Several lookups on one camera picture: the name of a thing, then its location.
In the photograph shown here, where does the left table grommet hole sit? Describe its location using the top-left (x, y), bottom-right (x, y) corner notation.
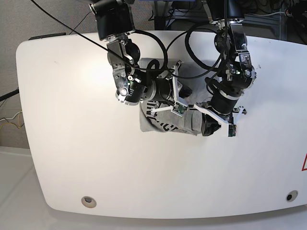
top-left (81, 196), bottom-right (97, 208)

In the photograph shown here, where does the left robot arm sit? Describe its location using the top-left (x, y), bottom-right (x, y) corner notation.
top-left (185, 0), bottom-right (256, 137)

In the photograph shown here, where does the black table leg stand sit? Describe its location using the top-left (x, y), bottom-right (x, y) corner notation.
top-left (151, 0), bottom-right (173, 31)

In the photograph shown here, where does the black bar behind table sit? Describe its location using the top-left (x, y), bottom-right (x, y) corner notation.
top-left (28, 33), bottom-right (66, 40)

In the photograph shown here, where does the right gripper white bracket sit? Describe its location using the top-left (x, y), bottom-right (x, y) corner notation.
top-left (150, 74), bottom-right (193, 115)

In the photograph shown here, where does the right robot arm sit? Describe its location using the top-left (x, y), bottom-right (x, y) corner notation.
top-left (89, 0), bottom-right (189, 116)

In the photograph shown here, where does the white cable at left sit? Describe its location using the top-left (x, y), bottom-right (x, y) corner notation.
top-left (0, 111), bottom-right (24, 129)

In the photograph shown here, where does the right table grommet hole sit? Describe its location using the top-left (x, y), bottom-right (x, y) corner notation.
top-left (286, 190), bottom-right (298, 202)

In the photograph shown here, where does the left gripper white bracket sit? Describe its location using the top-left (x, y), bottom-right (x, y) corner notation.
top-left (194, 93), bottom-right (247, 137)

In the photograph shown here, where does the table grommet hole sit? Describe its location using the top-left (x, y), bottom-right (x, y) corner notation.
top-left (81, 196), bottom-right (97, 208)
top-left (286, 190), bottom-right (298, 202)

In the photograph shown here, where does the red triangle sticker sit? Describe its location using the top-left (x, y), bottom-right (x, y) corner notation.
top-left (301, 154), bottom-right (307, 171)

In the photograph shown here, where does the grey T-shirt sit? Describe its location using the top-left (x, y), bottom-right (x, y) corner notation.
top-left (138, 57), bottom-right (223, 137)

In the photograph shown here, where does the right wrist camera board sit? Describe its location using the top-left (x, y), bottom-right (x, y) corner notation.
top-left (171, 102), bottom-right (188, 117)

